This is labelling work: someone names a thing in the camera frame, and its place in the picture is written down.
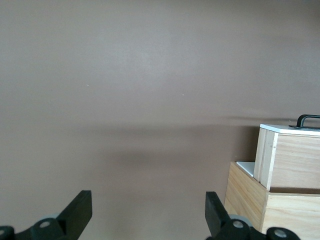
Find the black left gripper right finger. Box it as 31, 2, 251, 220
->
205, 191, 301, 240

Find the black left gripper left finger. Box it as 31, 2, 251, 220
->
0, 190, 93, 240

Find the wooden drawer with white front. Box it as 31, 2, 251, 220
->
253, 124, 320, 194

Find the black metal drawer handle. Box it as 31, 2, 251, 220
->
288, 114, 320, 130

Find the wooden drawer cabinet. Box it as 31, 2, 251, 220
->
224, 161, 320, 240

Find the brown table cover mat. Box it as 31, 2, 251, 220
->
0, 0, 320, 240

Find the white handleless drawer front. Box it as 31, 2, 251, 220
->
236, 161, 256, 178

